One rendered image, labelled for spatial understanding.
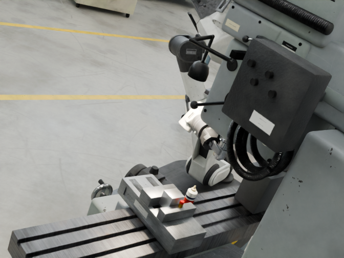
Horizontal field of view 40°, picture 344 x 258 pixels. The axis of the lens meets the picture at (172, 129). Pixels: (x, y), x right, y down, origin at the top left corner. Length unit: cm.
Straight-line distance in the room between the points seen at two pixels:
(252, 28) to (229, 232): 83
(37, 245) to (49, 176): 195
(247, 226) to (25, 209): 159
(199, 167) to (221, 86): 111
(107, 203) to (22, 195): 119
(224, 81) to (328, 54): 38
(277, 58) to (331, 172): 32
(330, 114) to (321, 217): 29
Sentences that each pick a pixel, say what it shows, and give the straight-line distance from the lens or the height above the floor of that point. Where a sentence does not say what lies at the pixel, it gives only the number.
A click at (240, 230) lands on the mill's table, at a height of 90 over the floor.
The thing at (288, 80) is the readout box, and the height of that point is 168.
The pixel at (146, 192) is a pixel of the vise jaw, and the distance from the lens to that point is 171.
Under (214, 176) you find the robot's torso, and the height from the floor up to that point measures 70.
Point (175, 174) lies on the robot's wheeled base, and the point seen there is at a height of 57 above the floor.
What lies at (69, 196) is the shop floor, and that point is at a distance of 333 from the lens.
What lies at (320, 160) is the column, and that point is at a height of 151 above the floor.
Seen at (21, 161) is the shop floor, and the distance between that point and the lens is 356.
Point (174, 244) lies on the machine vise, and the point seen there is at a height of 96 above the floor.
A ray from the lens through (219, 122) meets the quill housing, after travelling 161.
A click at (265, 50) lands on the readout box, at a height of 171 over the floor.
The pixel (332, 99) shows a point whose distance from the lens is 136.
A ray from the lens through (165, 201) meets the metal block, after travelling 171.
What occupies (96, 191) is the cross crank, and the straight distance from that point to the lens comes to 231.
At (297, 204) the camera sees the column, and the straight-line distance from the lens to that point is 130.
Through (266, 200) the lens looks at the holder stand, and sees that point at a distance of 209.
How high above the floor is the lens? 195
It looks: 24 degrees down
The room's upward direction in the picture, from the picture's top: 21 degrees clockwise
